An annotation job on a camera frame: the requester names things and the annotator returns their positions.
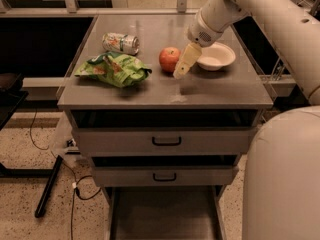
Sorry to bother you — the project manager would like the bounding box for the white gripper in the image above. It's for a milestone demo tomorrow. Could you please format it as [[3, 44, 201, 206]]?
[[173, 10, 222, 79]]

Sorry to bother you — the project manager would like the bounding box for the red apple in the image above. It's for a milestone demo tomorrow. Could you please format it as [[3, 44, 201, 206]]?
[[159, 47, 180, 73]]

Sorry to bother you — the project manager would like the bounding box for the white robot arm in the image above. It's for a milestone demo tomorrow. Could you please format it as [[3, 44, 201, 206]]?
[[174, 0, 320, 240]]

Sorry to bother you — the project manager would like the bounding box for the top grey drawer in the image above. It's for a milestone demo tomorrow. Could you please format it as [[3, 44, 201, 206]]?
[[72, 129, 257, 157]]

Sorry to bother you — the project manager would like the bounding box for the grey drawer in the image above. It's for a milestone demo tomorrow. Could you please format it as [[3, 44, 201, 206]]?
[[92, 166, 238, 187], [72, 129, 257, 157]]

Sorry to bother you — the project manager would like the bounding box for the grey drawer cabinet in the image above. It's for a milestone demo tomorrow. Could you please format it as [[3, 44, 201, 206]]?
[[56, 14, 275, 240]]

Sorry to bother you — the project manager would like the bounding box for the middle grey drawer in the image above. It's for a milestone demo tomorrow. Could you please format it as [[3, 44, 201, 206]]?
[[92, 166, 238, 187]]

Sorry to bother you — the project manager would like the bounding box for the open bottom drawer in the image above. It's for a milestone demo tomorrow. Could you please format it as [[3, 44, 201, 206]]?
[[104, 186, 227, 240]]

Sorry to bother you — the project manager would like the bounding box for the white paper bowl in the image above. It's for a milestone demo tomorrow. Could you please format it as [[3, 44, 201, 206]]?
[[197, 42, 236, 71]]

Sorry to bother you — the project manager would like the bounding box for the green chip bag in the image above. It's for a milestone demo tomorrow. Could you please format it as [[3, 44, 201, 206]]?
[[74, 52, 152, 88]]

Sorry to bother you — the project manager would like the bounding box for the crushed soda can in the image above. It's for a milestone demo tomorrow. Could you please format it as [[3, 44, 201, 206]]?
[[102, 32, 139, 55]]

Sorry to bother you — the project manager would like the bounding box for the black side table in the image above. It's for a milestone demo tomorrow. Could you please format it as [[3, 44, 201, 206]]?
[[0, 73, 28, 130]]

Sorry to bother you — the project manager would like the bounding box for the black table leg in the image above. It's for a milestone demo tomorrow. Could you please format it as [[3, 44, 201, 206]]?
[[34, 155, 63, 218]]

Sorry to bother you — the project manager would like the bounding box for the black top drawer handle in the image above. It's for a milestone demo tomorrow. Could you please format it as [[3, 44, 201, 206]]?
[[151, 137, 182, 147]]

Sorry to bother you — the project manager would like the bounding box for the black drawer handle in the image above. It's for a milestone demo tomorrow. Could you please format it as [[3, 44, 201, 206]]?
[[152, 173, 177, 182], [151, 137, 182, 147]]

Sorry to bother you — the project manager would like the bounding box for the black middle drawer handle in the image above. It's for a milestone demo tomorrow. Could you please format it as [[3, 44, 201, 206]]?
[[152, 173, 177, 182]]

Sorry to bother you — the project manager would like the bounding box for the black floor cable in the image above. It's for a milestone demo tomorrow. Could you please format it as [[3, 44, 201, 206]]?
[[29, 109, 102, 240]]

